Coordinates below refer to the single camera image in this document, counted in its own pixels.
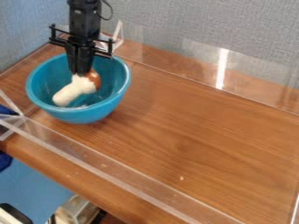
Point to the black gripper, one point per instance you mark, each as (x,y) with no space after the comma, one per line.
(80,40)

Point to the toy mushroom brown cap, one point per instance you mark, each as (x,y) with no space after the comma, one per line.
(83,85)

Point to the blue bowl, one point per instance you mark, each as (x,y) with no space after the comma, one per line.
(51,76)

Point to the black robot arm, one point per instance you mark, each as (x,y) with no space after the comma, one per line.
(87,5)

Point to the blue object at left edge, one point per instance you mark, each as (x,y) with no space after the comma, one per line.
(5,160)

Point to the clear acrylic back barrier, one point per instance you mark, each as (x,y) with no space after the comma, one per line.
(252,78)

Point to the clear acrylic barrier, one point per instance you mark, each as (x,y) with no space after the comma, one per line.
(132,181)
(252,78)

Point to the metallic box under table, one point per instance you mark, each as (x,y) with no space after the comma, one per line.
(75,211)

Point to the clear acrylic front barrier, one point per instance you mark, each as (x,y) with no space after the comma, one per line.
(132,181)

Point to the black device bottom left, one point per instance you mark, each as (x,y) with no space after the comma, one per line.
(12,216)

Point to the clear acrylic corner bracket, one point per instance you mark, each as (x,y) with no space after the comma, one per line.
(117,38)

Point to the clear acrylic left bracket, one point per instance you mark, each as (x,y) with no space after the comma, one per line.
(12,119)

